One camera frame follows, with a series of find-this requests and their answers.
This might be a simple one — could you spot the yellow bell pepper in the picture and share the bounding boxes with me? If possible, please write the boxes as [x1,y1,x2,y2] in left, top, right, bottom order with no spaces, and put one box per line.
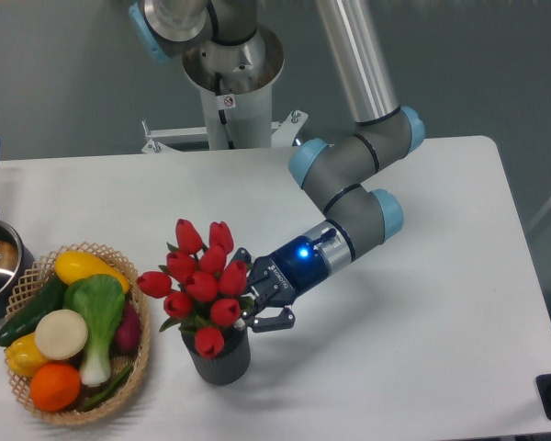
[5,333,51,378]

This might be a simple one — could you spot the red tulip bouquet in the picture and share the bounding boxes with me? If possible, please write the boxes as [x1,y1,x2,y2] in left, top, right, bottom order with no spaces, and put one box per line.
[137,219,251,359]

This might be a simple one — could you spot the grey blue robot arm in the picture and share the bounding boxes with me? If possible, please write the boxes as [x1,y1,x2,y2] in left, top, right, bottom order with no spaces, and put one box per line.
[129,1,425,332]

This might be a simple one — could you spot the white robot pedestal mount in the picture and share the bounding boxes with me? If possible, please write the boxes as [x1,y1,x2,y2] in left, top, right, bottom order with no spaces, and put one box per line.
[141,80,309,153]

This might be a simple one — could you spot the purple sweet potato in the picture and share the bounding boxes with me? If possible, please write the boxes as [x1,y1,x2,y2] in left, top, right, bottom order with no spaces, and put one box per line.
[114,302,141,353]

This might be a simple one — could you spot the green bean pod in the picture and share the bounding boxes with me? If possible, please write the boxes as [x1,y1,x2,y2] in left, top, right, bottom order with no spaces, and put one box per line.
[77,364,133,413]

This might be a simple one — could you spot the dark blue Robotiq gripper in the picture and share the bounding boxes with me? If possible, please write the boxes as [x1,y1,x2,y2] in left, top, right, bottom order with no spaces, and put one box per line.
[228,235,331,332]

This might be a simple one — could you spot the yellow squash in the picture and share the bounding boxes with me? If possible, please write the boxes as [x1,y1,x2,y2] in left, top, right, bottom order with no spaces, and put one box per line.
[54,251,130,294]

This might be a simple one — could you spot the green bok choy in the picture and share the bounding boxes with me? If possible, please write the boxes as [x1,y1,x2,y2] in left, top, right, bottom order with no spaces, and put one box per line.
[63,274,125,388]

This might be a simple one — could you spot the white round radish slice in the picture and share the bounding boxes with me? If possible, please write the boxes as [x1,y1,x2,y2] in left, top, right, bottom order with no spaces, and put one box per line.
[34,309,88,360]

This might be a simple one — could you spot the dark grey ribbed vase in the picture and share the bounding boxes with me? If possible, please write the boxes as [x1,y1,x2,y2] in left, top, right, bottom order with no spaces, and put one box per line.
[182,326,251,386]

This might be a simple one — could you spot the orange fruit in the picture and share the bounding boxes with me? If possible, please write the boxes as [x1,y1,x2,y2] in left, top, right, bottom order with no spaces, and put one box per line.
[30,362,82,413]

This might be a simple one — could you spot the green cucumber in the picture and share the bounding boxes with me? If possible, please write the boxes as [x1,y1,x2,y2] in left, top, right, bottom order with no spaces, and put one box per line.
[0,275,67,347]

